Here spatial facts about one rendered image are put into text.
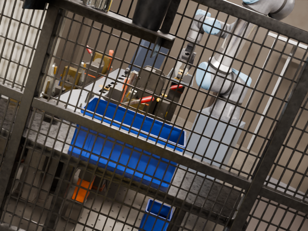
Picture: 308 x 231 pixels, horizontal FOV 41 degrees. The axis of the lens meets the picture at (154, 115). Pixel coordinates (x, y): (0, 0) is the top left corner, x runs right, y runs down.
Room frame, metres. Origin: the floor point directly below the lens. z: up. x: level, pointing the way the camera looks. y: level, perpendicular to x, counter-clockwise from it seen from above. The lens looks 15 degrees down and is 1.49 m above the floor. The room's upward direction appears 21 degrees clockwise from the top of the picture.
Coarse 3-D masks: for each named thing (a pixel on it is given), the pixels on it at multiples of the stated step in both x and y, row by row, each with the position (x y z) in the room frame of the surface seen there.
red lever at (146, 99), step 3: (150, 96) 1.58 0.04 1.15; (138, 99) 1.58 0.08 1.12; (144, 99) 1.57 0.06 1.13; (147, 99) 1.57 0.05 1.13; (150, 99) 1.57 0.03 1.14; (153, 99) 1.58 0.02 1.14; (126, 102) 1.58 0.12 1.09; (132, 102) 1.58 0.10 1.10; (135, 102) 1.58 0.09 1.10; (138, 102) 1.57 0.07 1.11; (141, 102) 1.57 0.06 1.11; (144, 102) 1.57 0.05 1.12
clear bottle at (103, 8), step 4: (84, 0) 0.92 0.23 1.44; (88, 0) 0.91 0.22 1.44; (92, 0) 0.91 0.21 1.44; (96, 0) 0.91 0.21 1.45; (100, 0) 0.91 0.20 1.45; (104, 0) 0.92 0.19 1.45; (108, 0) 0.92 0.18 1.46; (112, 0) 0.94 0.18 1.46; (84, 4) 0.92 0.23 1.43; (88, 4) 0.91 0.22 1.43; (92, 4) 0.91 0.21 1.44; (96, 4) 0.91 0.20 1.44; (100, 4) 0.91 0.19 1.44; (104, 4) 0.92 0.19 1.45; (108, 4) 0.93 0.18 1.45; (96, 8) 0.91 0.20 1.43; (100, 8) 0.92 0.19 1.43; (104, 8) 0.92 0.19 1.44; (108, 8) 0.93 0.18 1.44
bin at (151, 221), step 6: (150, 204) 1.46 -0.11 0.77; (156, 204) 1.46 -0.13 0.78; (156, 210) 1.46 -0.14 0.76; (162, 210) 1.46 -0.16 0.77; (168, 210) 1.46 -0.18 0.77; (144, 216) 1.36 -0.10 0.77; (150, 216) 1.36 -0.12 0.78; (162, 216) 1.46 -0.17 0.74; (150, 222) 1.36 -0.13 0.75; (156, 222) 1.36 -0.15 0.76; (162, 222) 1.36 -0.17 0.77; (144, 228) 1.36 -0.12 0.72; (150, 228) 1.36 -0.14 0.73; (156, 228) 1.36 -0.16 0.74
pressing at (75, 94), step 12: (120, 72) 2.60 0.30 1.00; (96, 84) 2.06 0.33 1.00; (108, 84) 2.16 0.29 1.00; (120, 84) 2.26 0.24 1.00; (132, 84) 2.37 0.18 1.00; (60, 96) 1.63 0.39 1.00; (72, 96) 1.69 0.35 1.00; (84, 96) 1.76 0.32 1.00; (96, 96) 1.83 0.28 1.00; (72, 108) 1.54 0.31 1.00
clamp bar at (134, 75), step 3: (126, 69) 1.57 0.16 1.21; (126, 72) 1.57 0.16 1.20; (132, 72) 1.57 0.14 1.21; (135, 72) 1.57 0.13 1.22; (129, 75) 1.58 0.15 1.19; (132, 75) 1.57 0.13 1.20; (135, 75) 1.57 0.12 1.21; (132, 78) 1.57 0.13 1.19; (135, 78) 1.58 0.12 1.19; (129, 81) 1.57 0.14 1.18; (132, 81) 1.57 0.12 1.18; (129, 84) 1.57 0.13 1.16; (129, 87) 1.57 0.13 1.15; (126, 90) 1.57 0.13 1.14; (126, 93) 1.57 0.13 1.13; (123, 99) 1.57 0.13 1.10
